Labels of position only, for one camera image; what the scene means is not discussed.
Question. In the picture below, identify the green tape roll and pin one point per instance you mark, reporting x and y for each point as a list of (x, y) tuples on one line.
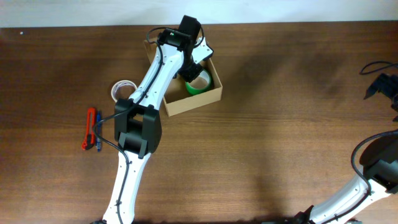
[(201, 84)]

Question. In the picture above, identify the brown cardboard box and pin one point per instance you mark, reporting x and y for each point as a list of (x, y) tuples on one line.
[(192, 96)]

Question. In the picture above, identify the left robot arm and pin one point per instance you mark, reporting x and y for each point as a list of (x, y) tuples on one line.
[(137, 125)]

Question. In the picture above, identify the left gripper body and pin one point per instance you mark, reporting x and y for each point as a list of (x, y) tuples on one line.
[(189, 69)]

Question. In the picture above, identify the blue pen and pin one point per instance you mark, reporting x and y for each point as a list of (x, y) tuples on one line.
[(98, 130)]

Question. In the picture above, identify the orange utility knife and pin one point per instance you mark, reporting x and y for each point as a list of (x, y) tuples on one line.
[(89, 139)]

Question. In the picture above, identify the white masking tape roll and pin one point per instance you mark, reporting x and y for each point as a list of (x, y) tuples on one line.
[(122, 89)]

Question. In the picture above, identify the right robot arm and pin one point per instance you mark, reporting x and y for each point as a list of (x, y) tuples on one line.
[(374, 161)]

